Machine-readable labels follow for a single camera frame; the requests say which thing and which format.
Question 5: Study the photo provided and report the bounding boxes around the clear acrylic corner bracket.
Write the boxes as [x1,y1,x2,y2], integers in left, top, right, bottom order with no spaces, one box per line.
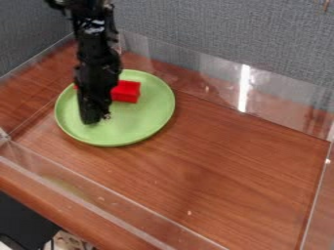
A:
[112,31,122,55]

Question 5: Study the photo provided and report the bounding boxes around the white power strip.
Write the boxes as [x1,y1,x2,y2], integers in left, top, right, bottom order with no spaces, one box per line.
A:
[53,230,96,250]

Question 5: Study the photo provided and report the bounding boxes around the green round plate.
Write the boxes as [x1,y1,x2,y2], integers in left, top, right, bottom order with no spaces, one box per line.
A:
[53,69,176,146]

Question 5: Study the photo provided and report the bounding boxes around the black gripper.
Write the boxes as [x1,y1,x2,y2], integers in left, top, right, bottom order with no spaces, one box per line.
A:
[42,0,122,125]

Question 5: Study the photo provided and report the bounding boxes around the clear acrylic enclosure walls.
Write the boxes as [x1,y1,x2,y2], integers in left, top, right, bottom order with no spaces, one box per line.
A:
[0,32,334,250]

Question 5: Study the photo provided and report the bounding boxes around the red rectangular block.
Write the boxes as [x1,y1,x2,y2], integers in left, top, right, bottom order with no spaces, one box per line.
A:
[74,79,140,105]

